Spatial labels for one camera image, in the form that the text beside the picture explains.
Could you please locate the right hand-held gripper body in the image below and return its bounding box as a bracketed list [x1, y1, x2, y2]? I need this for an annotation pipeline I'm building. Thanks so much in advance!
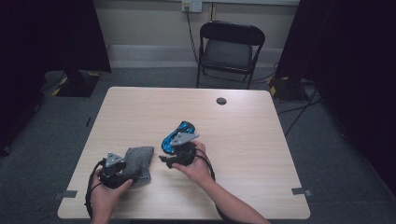
[169, 132, 200, 167]

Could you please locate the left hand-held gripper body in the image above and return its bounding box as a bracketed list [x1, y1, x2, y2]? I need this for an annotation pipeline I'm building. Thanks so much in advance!
[99, 151, 129, 189]

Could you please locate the blue toy car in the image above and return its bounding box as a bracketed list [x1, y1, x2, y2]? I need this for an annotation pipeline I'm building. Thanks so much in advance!
[161, 120, 196, 156]

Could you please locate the grey towel cloth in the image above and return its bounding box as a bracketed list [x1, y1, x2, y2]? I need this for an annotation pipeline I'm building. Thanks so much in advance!
[122, 146, 155, 188]

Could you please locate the person's right hand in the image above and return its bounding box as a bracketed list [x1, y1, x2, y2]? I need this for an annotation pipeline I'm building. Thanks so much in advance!
[171, 140, 216, 188]

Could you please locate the person's left hand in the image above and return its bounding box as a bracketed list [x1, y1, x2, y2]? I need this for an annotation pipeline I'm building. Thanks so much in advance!
[90, 169, 134, 216]

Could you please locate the grey tape piece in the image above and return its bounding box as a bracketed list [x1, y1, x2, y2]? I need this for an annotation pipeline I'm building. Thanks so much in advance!
[53, 189, 78, 201]
[291, 187, 313, 198]

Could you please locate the black stand base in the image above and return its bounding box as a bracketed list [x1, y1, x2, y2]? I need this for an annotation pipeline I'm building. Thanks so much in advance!
[55, 69, 101, 98]
[269, 76, 309, 102]

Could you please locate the black folding chair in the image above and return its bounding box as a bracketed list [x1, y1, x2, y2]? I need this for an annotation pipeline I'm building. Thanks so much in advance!
[195, 21, 266, 91]

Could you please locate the black curtain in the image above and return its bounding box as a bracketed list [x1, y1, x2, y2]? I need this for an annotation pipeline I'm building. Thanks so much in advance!
[275, 0, 396, 195]
[0, 0, 112, 157]

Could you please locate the right hand-held gripper cable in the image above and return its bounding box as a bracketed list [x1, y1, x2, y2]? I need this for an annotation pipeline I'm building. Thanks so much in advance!
[194, 147, 232, 224]

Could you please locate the hand-held gripper cable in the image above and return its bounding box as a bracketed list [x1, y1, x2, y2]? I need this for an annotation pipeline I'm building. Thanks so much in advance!
[84, 158, 107, 219]
[194, 147, 232, 224]

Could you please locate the left hand-held gripper cable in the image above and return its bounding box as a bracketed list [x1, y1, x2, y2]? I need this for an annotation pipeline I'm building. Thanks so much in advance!
[84, 158, 107, 219]

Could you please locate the black floor cable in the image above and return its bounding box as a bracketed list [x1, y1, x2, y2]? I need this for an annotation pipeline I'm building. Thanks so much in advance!
[276, 96, 322, 116]
[204, 63, 277, 85]
[284, 88, 318, 138]

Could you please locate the black socket cable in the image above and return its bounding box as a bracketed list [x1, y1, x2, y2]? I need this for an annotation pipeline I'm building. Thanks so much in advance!
[185, 6, 200, 63]

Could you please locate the white wall socket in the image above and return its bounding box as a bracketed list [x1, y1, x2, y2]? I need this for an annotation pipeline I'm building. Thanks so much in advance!
[181, 0, 204, 13]

